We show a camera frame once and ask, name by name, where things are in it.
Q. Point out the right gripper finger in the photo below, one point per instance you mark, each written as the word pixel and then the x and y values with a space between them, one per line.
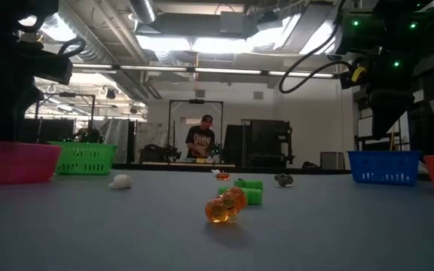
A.
pixel 388 111

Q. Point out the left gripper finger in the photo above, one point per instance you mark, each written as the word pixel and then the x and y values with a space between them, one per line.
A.
pixel 2 120

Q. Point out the small dark translucent skull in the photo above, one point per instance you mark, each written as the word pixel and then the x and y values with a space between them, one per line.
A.
pixel 285 180

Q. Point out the small white ghost figure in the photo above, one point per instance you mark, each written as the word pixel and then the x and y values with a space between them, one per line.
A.
pixel 120 181
pixel 215 172

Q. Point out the green block toy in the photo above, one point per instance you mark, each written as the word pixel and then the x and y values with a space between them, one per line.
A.
pixel 255 196

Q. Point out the small orange translucent pumpkin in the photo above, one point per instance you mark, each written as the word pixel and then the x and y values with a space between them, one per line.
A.
pixel 223 176

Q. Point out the background black robot arm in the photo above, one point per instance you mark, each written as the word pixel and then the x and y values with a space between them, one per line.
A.
pixel 216 152
pixel 170 153

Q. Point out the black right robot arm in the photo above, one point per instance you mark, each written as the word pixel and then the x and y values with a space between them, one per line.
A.
pixel 390 26

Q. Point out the yellow pole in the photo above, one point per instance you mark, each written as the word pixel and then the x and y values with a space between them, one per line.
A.
pixel 393 143

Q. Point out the black side desk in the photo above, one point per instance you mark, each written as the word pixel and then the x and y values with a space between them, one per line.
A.
pixel 364 136

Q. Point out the black cabinet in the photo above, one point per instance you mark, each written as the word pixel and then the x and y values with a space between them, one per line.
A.
pixel 420 131

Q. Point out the pink plastic bowl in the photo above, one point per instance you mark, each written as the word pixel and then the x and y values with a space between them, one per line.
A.
pixel 13 163

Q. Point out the black monitor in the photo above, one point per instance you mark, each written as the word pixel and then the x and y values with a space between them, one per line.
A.
pixel 57 131

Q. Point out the blue plastic basket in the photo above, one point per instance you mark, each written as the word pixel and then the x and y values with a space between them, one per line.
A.
pixel 384 167

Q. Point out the grey box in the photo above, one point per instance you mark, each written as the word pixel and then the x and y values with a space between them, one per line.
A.
pixel 332 160

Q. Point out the person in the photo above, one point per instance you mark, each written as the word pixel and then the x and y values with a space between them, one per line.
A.
pixel 200 139
pixel 89 135

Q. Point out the green plastic basket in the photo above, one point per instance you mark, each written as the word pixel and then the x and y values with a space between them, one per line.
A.
pixel 85 158

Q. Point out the long ceiling light tube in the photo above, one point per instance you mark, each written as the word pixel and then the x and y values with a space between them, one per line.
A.
pixel 300 74
pixel 228 70
pixel 153 68

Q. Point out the grey cover sheet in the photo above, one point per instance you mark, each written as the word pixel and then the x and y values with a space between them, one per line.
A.
pixel 115 137

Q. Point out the grey-blue table mat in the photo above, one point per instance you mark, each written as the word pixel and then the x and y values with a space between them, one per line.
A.
pixel 89 233

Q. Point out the black chair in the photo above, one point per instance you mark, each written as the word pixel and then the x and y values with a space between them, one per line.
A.
pixel 148 154

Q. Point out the background wooden table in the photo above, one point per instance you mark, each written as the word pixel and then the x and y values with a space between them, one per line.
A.
pixel 164 164

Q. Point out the grey ceiling unit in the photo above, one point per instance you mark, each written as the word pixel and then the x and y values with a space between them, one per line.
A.
pixel 232 24

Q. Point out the large orange translucent toy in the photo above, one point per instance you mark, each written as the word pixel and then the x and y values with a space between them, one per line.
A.
pixel 217 211

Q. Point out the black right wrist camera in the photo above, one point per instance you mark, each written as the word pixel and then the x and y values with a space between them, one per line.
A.
pixel 352 73

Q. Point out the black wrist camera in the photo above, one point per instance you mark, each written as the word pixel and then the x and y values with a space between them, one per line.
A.
pixel 47 67
pixel 352 73

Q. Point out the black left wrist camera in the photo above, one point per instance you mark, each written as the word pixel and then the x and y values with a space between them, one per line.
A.
pixel 47 67

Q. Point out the silver ventilation duct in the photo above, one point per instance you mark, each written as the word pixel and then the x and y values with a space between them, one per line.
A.
pixel 143 11

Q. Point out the black gantry frame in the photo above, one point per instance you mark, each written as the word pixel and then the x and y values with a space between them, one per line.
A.
pixel 196 101

